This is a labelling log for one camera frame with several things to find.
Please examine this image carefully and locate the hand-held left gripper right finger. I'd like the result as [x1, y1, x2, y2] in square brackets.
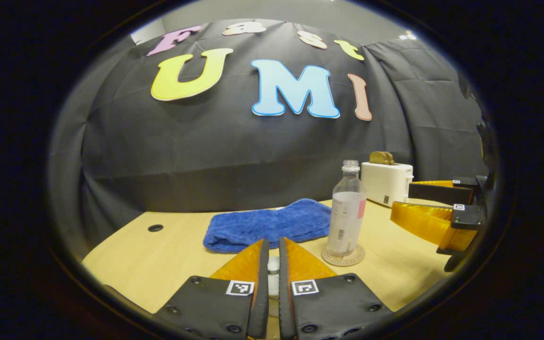
[279, 236, 393, 340]

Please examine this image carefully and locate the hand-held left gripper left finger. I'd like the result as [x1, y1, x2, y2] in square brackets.
[154, 238, 270, 340]

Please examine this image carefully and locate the round wooden coaster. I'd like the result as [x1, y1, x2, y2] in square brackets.
[321, 243, 366, 268]

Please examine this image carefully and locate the black backdrop cloth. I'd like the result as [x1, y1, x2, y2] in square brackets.
[48, 19, 490, 258]

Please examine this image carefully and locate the clear plastic water bottle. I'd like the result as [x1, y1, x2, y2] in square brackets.
[325, 160, 367, 258]

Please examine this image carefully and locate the white toaster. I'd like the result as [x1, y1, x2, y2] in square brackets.
[361, 162, 415, 207]

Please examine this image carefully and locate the blue towel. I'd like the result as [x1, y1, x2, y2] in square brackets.
[203, 198, 332, 254]

